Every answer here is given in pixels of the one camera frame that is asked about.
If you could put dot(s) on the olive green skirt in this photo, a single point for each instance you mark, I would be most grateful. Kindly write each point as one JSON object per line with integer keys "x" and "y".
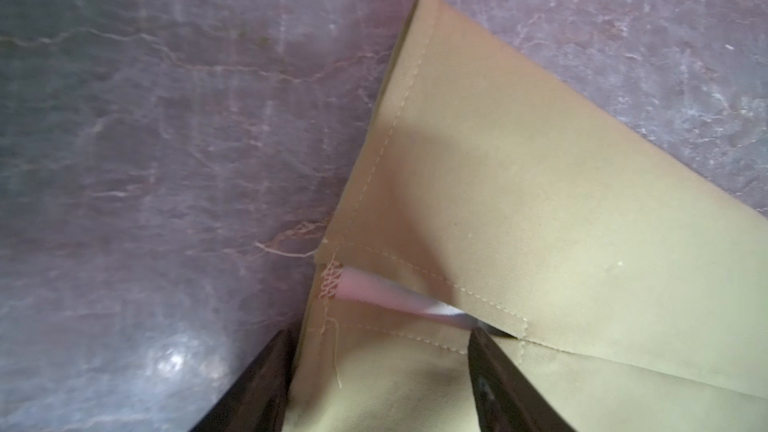
{"x": 630, "y": 291}

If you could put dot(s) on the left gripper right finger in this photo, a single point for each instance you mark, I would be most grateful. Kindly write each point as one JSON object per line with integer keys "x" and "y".
{"x": 505, "y": 400}

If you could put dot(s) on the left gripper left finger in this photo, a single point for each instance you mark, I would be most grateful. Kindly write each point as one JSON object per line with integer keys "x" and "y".
{"x": 258, "y": 399}

